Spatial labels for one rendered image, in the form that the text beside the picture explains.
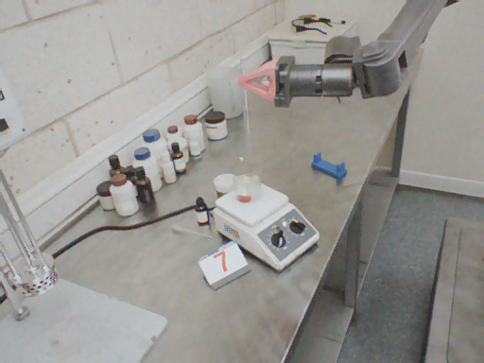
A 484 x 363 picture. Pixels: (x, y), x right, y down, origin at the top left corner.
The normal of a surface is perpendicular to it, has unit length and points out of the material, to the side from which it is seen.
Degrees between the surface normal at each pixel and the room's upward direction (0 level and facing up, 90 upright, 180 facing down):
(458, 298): 0
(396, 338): 0
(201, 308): 0
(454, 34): 90
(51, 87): 90
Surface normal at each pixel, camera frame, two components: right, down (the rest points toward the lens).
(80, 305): -0.09, -0.84
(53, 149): 0.89, 0.17
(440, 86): -0.44, 0.52
